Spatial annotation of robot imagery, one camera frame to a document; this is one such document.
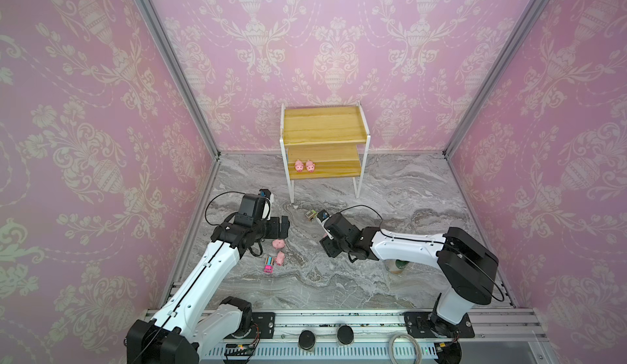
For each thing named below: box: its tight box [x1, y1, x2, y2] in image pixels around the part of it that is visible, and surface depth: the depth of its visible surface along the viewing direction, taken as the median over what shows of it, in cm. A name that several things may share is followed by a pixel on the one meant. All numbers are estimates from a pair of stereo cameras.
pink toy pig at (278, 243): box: [271, 239, 286, 250], surface depth 91 cm
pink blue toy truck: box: [263, 256, 276, 275], surface depth 86 cm
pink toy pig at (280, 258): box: [274, 251, 285, 267], surface depth 87 cm
